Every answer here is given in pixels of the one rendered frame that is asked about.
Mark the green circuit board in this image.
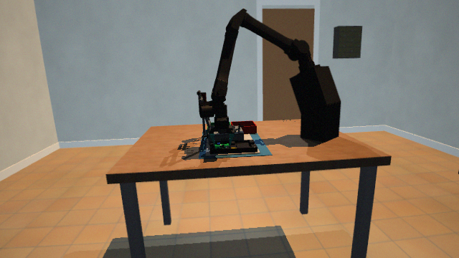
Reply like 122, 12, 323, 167
215, 142, 230, 148

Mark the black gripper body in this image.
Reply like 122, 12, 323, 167
209, 116, 235, 134

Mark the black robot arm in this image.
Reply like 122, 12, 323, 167
199, 9, 320, 133

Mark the red open box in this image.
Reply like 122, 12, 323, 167
231, 121, 257, 134

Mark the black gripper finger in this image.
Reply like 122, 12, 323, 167
209, 133, 215, 147
229, 133, 235, 146

